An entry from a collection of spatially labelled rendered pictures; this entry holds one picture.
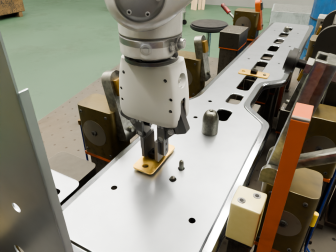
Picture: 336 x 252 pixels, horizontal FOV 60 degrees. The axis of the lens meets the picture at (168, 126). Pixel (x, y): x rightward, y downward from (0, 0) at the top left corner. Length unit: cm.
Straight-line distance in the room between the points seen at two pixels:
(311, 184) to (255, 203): 10
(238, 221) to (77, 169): 30
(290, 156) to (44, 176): 19
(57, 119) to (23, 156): 112
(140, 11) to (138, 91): 16
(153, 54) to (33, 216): 24
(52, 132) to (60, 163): 65
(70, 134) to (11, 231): 92
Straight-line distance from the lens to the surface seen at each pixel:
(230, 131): 59
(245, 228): 37
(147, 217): 41
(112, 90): 54
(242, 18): 143
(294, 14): 480
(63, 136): 116
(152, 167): 48
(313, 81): 34
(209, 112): 55
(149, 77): 40
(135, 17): 29
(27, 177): 18
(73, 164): 55
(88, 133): 62
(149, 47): 37
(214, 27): 272
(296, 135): 26
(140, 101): 42
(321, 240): 85
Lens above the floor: 131
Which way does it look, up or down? 32 degrees down
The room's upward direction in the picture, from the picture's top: straight up
